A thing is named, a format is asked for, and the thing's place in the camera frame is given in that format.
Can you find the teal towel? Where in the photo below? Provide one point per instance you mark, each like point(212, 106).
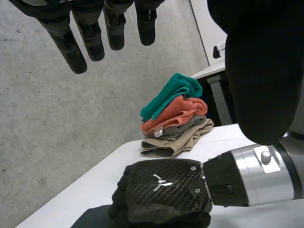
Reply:
point(175, 90)

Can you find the small black device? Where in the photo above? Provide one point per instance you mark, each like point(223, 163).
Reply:
point(216, 52)

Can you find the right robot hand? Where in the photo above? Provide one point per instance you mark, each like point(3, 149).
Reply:
point(166, 185)

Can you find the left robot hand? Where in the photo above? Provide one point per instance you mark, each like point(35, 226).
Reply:
point(261, 71)

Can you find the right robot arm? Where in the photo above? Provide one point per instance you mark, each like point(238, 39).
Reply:
point(261, 183)

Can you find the coral towel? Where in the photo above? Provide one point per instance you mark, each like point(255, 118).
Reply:
point(185, 107)

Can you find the beige shorts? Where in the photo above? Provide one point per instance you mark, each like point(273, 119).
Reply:
point(183, 142)

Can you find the dark blue cloth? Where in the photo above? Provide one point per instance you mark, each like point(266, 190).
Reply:
point(92, 218)

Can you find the grey towel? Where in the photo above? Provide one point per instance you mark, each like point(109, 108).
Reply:
point(180, 129)

